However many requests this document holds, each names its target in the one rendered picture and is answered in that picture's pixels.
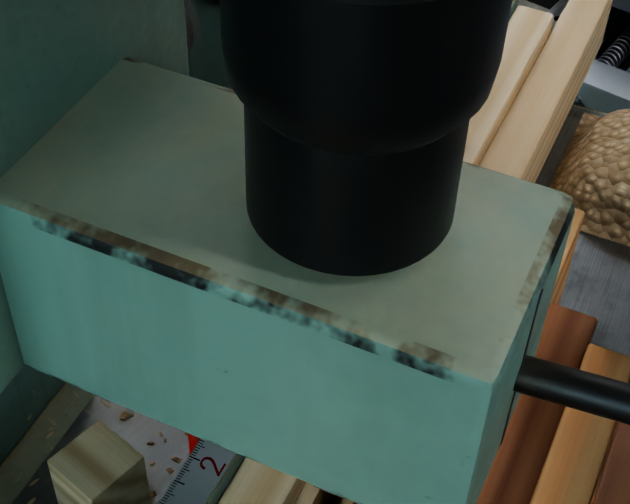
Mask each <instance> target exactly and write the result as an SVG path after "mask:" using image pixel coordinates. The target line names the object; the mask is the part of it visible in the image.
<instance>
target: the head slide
mask: <svg viewBox="0 0 630 504"><path fill-rule="evenodd" d="M127 57H129V58H132V59H135V60H138V61H141V62H145V63H148V64H151V65H154V66H158V67H161V68H164V69H167V70H171V71H174V72H177V73H180V74H184V75H187V76H189V65H188V51H187V36H186V21H185V6H184V0H0V178H1V177H2V176H3V175H4V174H5V173H6V172H7V171H8V170H9V169H10V168H11V167H12V166H13V165H14V164H15V163H16V162H17V161H18V160H19V159H20V158H21V157H22V156H23V155H25V154H26V153H27V152H28V151H29V150H30V149H31V148H32V147H33V146H34V145H35V144H36V143H37V142H38V141H39V140H40V139H41V138H42V137H43V136H44V135H45V134H46V133H47V132H48V131H49V130H50V129H51V128H52V127H53V126H54V125H55V124H56V123H57V122H58V121H59V120H60V119H61V118H62V117H63V116H64V115H65V114H66V113H67V112H68V111H69V110H71V109H72V108H73V107H74V106H75V105H76V104H77V103H78V102H79V101H80V100H81V99H82V98H83V97H84V96H85V95H86V94H87V93H88V92H89V91H90V90H91V89H92V88H93V87H94V86H95V85H96V84H97V83H98V82H99V81H100V80H101V79H102V78H103V77H104V76H105V75H106V74H107V73H108V72H109V71H110V70H111V69H112V68H113V67H114V66H115V65H117V64H118V63H119V62H120V61H121V60H122V59H124V58H127ZM24 366H25V365H24V361H23V357H22V353H21V350H20V346H19V342H18V338H17V334H16V330H15V327H14V323H13V319H12V315H11V311H10V308H9V304H8V300H7V296H6V292H5V289H4V285H3V281H2V277H1V273H0V395H1V393H2V392H3V391H4V390H5V389H6V387H7V386H8V385H9V384H10V383H11V381H12V380H13V379H14V378H15V377H16V375H17V374H18V373H19V372H20V371H21V370H22V368H23V367H24Z"/></svg>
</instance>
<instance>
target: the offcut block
mask: <svg viewBox="0 0 630 504"><path fill-rule="evenodd" d="M47 463H48V467H49V471H50V475H51V478H52V482H53V486H54V490H55V493H56V497H57V501H58V504H151V501H150V494H149V488H148V481H147V475H146V468H145V461H144V457H143V455H141V454H140V453H139V452H138V451H137V450H135V449H134V448H133V447H132V446H131V445H129V444H128V443H127V442H126V441H125V440H123V439H122V438H121V437H120V436H119V435H117V434H116V433H115V432H114V431H113V430H111V429H110V428H109V427H108V426H107V425H105V424H104V423H103V422H102V421H101V420H98V421H96V422H95V423H94V424H93V425H91V426H90V427H89V428H87V429H86V430H85V431H84V432H82V433H81V434H80V435H79V436H77V437H76V438H75V439H74V440H72V441H71V442H70V443H69V444H67V445H66V446H65V447H64V448H62V449H61V450H60V451H58V452H57V453H56V454H55V455H53V456H52V457H51V458H50V459H48V461H47Z"/></svg>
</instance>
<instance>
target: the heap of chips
mask: <svg viewBox="0 0 630 504"><path fill-rule="evenodd" d="M550 188H552V189H555V190H558V191H562V192H565V193H566V194H568V195H569V196H571V197H572V198H573V203H574V208H576V209H579V210H582V211H584V213H585V215H584V219H583V222H582V226H581V229H580V231H583V232H586V233H589V234H592V235H595V236H598V237H601V238H605V239H608V240H611V241H614V242H617V243H620V244H623V245H627V246H630V109H623V110H617V111H614V112H610V113H608V114H607V115H605V116H604V117H600V116H596V115H593V114H589V113H586V112H584V114H583V116H582V119H581V121H580V123H579V125H578V127H577V129H576V131H575V134H574V136H573V138H572V140H571V142H570V144H569V147H568V149H567V151H566V153H565V155H564V157H563V160H562V162H561V164H560V166H559V168H558V170H557V173H556V175H555V177H554V179H553V181H552V183H551V186H550Z"/></svg>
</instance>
